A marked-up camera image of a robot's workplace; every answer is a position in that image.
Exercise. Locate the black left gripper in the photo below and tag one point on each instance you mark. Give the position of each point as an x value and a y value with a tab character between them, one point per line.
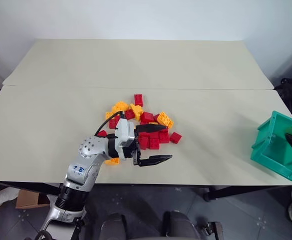
137	150

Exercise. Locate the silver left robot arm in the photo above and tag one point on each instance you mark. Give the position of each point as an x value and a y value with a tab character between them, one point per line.
86	150

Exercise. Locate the red toy block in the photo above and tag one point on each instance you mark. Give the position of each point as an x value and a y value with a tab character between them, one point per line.
138	100
129	114
143	141
154	142
156	117
102	133
164	137
112	123
175	138
147	117

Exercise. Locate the teal plastic bin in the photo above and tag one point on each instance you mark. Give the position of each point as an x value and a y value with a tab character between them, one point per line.
273	147

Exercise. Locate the yellow toy block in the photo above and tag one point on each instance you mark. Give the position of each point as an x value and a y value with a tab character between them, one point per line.
120	106
137	111
112	161
109	115
165	119

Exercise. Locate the black office chair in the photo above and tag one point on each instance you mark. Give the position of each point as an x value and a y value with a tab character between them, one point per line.
291	100

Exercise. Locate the brown cardboard box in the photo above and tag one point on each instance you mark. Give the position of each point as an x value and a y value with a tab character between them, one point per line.
28	198

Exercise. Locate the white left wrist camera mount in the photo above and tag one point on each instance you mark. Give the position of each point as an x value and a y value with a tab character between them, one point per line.
124	130

